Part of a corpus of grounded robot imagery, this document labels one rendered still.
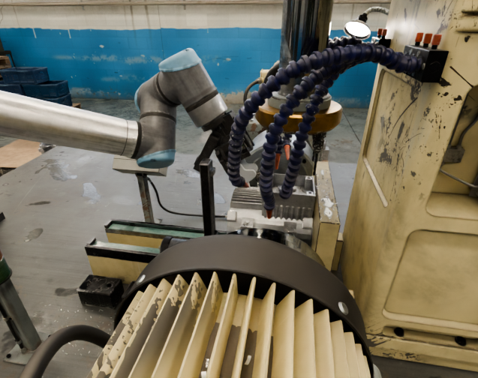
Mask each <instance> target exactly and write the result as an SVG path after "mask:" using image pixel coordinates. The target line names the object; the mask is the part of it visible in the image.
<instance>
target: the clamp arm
mask: <svg viewBox="0 0 478 378"><path fill-rule="evenodd" d="M199 165H200V186H201V198H202V209H203V230H204V236H212V235H218V231H217V230H215V199H214V182H213V176H214V174H215V167H213V165H212V159H209V158H204V159H202V161H201V162H200V164H199Z"/></svg>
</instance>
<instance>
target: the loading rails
mask: <svg viewBox="0 0 478 378"><path fill-rule="evenodd" d="M104 227H105V231H106V234H107V238H108V242H105V241H96V238H95V237H92V238H91V239H90V240H89V241H88V242H87V244H86V245H85V246H84V248H85V250H86V254H87V257H88V259H89V263H90V266H91V269H92V273H93V275H98V276H104V277H108V278H119V279H122V283H123V284H130V283H131V281H136V280H137V278H138V277H139V276H140V273H141V272H142V271H143V269H144V268H145V267H146V266H147V265H148V264H149V263H150V262H151V261H152V260H153V259H154V258H155V257H156V256H157V255H158V254H159V253H160V249H158V247H159V246H161V242H162V240H163V239H164V238H165V237H166V236H173V237H175V238H177V239H195V238H198V237H202V236H204V230H203V228H196V227H189V226H176V225H169V224H161V223H148V222H141V221H134V220H120V219H113V218H111V219H110V220H108V221H107V222H106V223H105V224H104Z"/></svg>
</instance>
